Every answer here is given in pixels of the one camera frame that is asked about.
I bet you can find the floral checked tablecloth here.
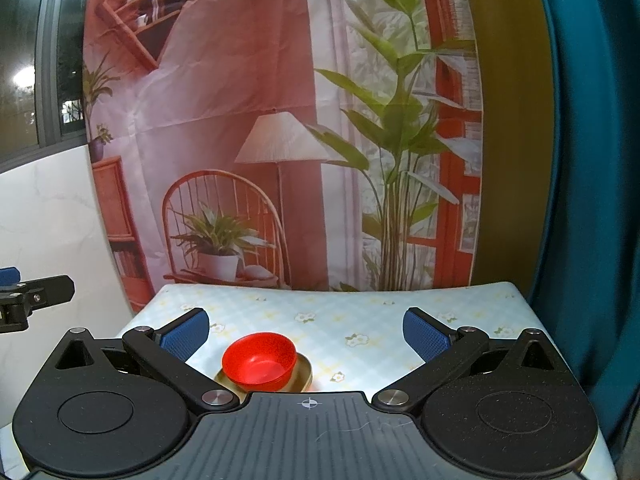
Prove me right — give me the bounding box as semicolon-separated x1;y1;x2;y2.
114;280;617;480

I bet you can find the dark glass window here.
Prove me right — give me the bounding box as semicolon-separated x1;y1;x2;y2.
0;0;94;163

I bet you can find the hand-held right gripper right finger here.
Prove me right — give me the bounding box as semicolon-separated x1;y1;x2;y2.
371;308;572;415

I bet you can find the green square plate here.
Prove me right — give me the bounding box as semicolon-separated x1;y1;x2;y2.
214;351;314;402

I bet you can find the red plastic bowl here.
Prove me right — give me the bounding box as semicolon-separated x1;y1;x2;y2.
222;332;297;391

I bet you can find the printed room scene wall cloth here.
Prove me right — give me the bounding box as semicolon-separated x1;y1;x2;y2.
81;0;485;313

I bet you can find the teal curtain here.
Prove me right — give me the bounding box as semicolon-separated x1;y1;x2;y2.
529;0;640;480

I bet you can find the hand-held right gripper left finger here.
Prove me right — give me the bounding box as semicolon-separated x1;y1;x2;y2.
50;307;241;414

